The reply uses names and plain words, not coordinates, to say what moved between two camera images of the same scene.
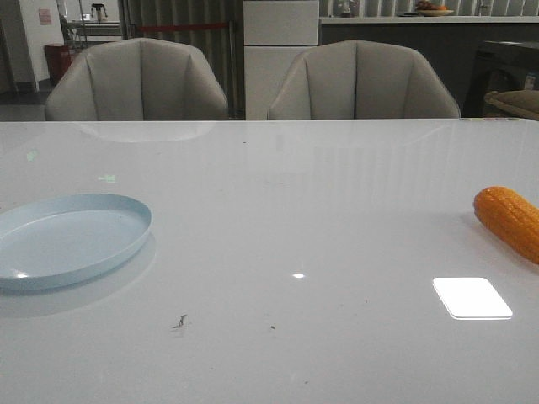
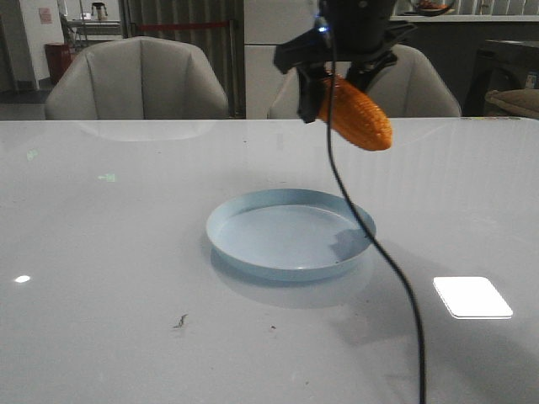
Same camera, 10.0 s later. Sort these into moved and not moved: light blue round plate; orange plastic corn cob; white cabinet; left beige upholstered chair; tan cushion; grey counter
Moved: orange plastic corn cob; light blue round plate
Not moved: white cabinet; grey counter; left beige upholstered chair; tan cushion
